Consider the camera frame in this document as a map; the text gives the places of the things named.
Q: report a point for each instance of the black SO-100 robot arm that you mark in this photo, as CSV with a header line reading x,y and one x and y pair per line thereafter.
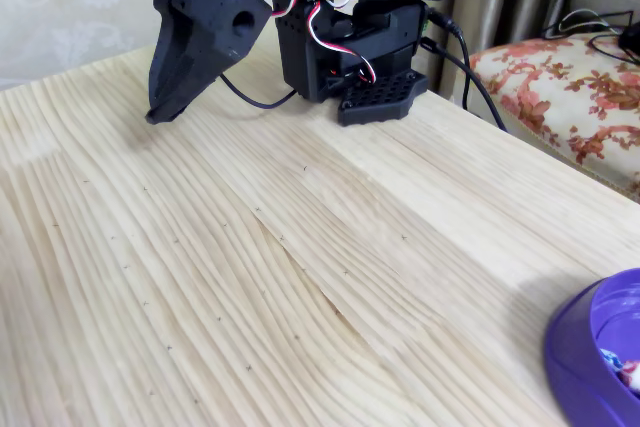
x,y
310,62

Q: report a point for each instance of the candy with twisted ends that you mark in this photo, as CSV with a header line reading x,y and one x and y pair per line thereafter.
x,y
627,372

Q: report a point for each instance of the black rounded device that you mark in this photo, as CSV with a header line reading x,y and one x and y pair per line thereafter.
x,y
631,37

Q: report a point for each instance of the floral upholstered seat cushion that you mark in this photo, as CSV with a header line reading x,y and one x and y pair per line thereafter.
x,y
550,97

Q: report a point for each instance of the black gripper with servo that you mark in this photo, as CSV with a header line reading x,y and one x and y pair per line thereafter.
x,y
207,29

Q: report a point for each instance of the purple plastic bowl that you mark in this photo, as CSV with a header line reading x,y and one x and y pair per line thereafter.
x,y
570,357

